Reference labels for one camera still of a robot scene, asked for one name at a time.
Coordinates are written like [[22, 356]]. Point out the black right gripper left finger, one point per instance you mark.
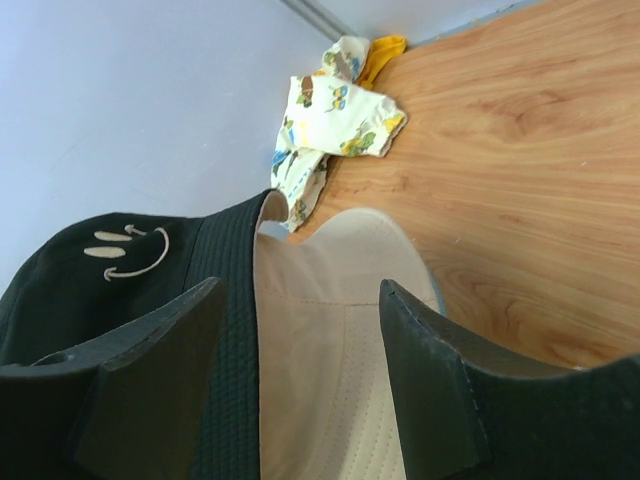
[[124, 405]]

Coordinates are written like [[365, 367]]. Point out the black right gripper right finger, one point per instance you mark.
[[467, 408]]

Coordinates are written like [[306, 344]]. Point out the black pink-lined hat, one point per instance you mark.
[[106, 271]]

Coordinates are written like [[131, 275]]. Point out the beige bucket hat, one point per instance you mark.
[[326, 407]]

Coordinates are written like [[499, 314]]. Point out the cartoon print cloth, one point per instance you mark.
[[328, 115]]

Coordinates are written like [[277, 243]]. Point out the small yellow object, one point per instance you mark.
[[381, 52]]

